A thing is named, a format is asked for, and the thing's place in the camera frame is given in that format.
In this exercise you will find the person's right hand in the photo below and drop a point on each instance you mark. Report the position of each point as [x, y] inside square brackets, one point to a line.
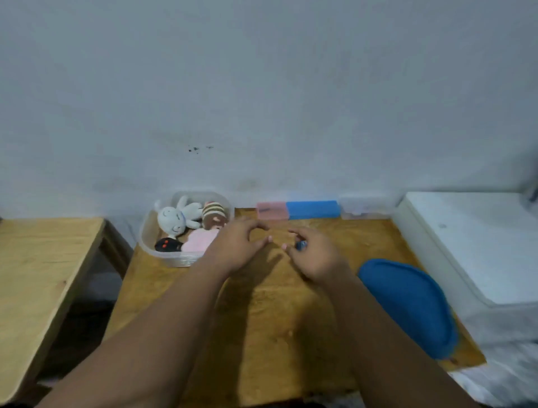
[321, 260]

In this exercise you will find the person's left hand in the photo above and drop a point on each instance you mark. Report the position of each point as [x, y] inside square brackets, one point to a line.
[229, 248]

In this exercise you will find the person's right thumb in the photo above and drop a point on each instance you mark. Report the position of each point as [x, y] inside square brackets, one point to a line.
[290, 251]

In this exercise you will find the person's left thumb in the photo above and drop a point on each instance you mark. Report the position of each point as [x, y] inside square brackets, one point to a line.
[260, 242]

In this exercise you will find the small blue toy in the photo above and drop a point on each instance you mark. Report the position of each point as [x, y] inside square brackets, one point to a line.
[301, 245]

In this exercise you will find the person's left forearm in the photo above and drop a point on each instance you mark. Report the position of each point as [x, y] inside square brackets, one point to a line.
[159, 336]

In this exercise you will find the person's right forearm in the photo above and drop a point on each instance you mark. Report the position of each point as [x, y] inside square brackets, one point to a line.
[386, 349]

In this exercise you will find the pink box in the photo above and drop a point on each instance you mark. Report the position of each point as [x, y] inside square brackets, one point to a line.
[272, 210]

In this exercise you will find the blue box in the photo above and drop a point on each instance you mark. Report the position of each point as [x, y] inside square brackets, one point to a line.
[313, 209]

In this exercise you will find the brown striped hat doll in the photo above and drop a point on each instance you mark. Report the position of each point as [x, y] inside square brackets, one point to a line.
[214, 213]

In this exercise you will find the pink plush toy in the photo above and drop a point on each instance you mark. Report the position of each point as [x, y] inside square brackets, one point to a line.
[197, 241]

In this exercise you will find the small clear plastic box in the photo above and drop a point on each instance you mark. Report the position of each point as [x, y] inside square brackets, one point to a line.
[365, 208]

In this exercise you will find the white bunny plush toy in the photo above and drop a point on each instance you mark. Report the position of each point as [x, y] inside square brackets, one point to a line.
[172, 219]

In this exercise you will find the black plush toy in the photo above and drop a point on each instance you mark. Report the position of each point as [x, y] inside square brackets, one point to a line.
[167, 245]

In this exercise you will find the clear plastic container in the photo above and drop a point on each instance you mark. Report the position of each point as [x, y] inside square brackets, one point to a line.
[149, 243]

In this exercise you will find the blue oval lid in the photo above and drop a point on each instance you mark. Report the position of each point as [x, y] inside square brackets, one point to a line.
[410, 304]

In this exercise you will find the white cabinet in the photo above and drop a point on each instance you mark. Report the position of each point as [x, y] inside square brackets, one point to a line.
[475, 248]

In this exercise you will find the light wooden side table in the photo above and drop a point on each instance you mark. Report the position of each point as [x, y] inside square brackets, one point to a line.
[38, 277]

